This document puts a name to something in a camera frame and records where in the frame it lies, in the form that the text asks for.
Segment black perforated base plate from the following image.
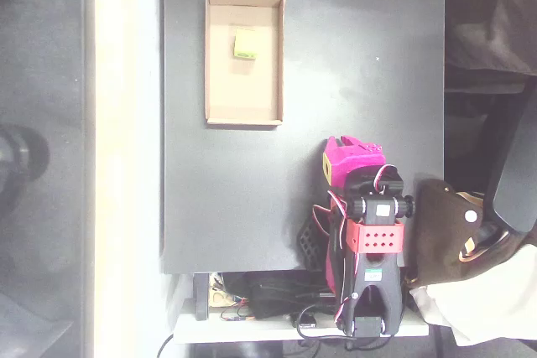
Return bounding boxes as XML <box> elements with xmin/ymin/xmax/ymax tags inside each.
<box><xmin>295</xmin><ymin>211</ymin><xmax>332</xmax><ymax>271</ymax></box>

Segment black chair back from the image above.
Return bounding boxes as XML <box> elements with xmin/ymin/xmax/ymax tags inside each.
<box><xmin>488</xmin><ymin>76</ymin><xmax>537</xmax><ymax>236</ymax></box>

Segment open cardboard box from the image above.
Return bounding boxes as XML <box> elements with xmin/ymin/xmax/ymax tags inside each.
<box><xmin>204</xmin><ymin>0</ymin><xmax>286</xmax><ymax>127</ymax></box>

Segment dark brown garment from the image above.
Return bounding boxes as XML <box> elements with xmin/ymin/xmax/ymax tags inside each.
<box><xmin>446</xmin><ymin>0</ymin><xmax>537</xmax><ymax>78</ymax></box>

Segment black power adapter bundle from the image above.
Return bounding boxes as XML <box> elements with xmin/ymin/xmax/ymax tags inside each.
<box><xmin>246</xmin><ymin>272</ymin><xmax>336</xmax><ymax>320</ymax></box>

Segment small wired circuit board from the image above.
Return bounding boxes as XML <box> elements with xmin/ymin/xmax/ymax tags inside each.
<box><xmin>220</xmin><ymin>306</ymin><xmax>256</xmax><ymax>323</ymax></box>

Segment white cloth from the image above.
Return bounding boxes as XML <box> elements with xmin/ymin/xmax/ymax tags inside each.
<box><xmin>409</xmin><ymin>244</ymin><xmax>537</xmax><ymax>349</ymax></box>

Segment white shelf board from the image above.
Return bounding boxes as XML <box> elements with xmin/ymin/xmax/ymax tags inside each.
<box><xmin>174</xmin><ymin>273</ymin><xmax>430</xmax><ymax>345</ymax></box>

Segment black plug connector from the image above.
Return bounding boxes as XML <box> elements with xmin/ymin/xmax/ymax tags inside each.
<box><xmin>292</xmin><ymin>309</ymin><xmax>319</xmax><ymax>329</ymax></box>

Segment green cube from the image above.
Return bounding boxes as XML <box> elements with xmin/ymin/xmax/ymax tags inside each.
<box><xmin>232</xmin><ymin>27</ymin><xmax>258</xmax><ymax>60</ymax></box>

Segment black hanging cable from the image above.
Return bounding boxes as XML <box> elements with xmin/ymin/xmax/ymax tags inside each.
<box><xmin>157</xmin><ymin>332</ymin><xmax>175</xmax><ymax>358</ymax></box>

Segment small wooden plate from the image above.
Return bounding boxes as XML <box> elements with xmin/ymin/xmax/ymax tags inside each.
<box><xmin>209</xmin><ymin>284</ymin><xmax>234</xmax><ymax>308</ymax></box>

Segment brown bag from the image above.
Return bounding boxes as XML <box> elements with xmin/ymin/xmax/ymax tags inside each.
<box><xmin>404</xmin><ymin>178</ymin><xmax>537</xmax><ymax>292</ymax></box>

